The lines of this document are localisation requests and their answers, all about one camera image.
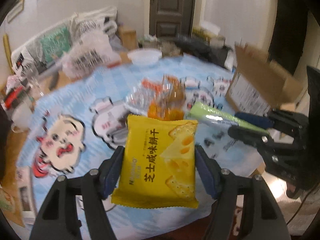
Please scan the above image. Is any green snack packet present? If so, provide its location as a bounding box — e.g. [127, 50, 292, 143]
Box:
[188, 102, 269, 134]

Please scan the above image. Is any white plastic bowl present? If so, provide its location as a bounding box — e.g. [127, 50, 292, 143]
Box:
[127, 48, 162, 66]

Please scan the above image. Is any green patterned cushion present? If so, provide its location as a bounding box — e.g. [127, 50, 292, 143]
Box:
[40, 25, 71, 63]

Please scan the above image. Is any white tote bag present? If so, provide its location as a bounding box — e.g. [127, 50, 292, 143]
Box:
[69, 6, 118, 42]

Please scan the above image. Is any black garbage bag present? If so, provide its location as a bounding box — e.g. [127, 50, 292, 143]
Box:
[173, 34, 234, 71]

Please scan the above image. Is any yellow cheese cracker packet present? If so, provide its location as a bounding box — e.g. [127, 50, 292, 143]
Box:
[111, 115, 199, 209]

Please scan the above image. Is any dark wooden door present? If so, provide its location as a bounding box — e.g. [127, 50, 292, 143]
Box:
[149, 0, 195, 40]

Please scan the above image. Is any black remote control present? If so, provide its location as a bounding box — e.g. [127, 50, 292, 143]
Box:
[48, 72, 60, 91]

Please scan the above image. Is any white mug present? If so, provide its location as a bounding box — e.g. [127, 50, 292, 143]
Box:
[11, 99, 33, 133]

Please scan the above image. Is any blue cartoon tablecloth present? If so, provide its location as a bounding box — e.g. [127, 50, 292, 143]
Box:
[15, 53, 266, 240]

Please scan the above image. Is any white printed plastic bag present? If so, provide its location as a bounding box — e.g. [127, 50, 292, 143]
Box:
[61, 30, 122, 80]

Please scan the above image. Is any cardboard box with label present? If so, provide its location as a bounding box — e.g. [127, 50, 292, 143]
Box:
[225, 43, 303, 116]

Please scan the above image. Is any orange clear snack bag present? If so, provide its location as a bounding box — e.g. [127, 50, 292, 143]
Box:
[125, 75, 185, 121]

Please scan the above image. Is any small wooden box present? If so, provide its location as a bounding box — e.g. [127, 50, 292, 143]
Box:
[118, 25, 138, 50]

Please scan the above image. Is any wine glass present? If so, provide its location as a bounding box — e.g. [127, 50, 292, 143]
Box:
[26, 66, 44, 98]

